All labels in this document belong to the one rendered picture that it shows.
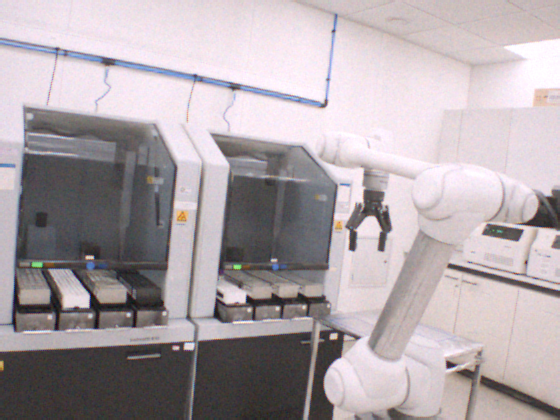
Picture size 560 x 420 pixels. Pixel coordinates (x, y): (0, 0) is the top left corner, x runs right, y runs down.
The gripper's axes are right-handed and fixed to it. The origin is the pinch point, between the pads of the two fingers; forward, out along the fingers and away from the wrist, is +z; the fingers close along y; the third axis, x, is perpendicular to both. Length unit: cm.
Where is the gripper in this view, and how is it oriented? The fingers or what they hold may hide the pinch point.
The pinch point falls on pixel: (367, 248)
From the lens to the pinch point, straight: 177.8
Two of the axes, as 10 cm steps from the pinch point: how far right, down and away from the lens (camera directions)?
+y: 8.3, 0.6, 5.5
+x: -5.4, -1.2, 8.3
